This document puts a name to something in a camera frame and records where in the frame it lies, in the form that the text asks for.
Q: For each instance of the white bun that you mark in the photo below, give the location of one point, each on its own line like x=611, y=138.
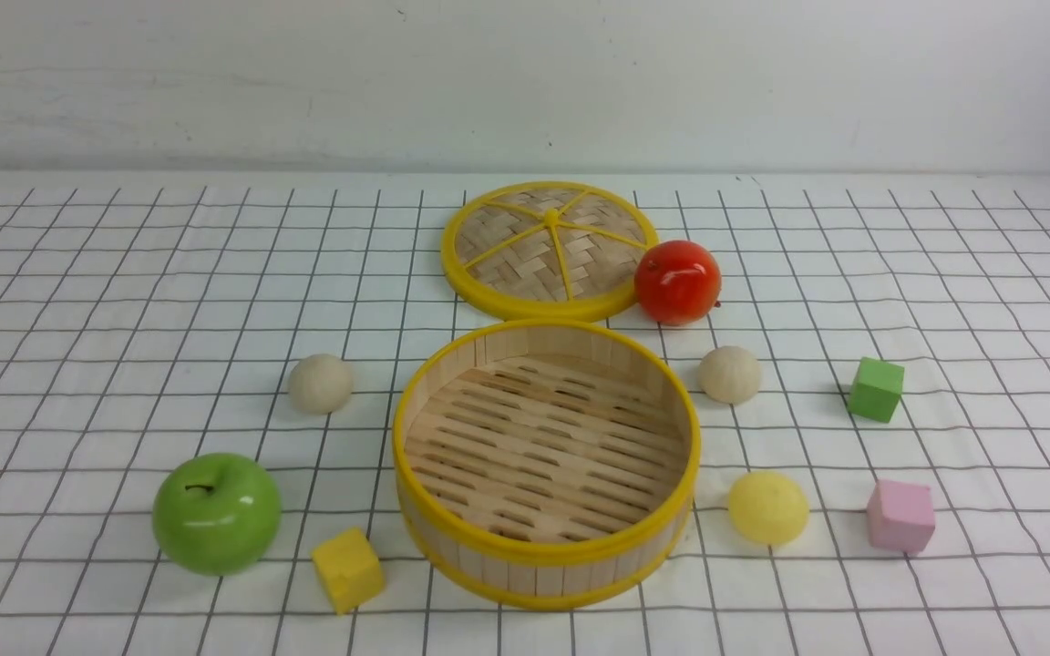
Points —
x=320, y=384
x=729, y=375

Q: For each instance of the woven bamboo steamer lid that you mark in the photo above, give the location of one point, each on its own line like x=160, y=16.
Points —
x=546, y=249

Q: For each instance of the bamboo steamer tray yellow rim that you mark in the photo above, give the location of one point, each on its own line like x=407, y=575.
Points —
x=545, y=464

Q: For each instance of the red tomato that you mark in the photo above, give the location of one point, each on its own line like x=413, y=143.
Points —
x=677, y=282

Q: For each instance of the yellow cube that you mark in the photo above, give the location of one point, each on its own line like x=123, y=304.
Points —
x=349, y=570

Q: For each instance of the yellow bun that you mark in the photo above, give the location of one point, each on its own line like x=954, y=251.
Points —
x=768, y=508

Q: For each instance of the green cube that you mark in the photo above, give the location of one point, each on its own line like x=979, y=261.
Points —
x=876, y=390

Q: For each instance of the green apple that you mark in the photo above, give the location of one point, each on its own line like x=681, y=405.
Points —
x=216, y=514

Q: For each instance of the white grid tablecloth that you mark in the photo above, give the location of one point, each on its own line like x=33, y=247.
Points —
x=146, y=320

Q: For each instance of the pink cube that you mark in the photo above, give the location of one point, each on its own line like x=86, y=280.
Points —
x=900, y=516

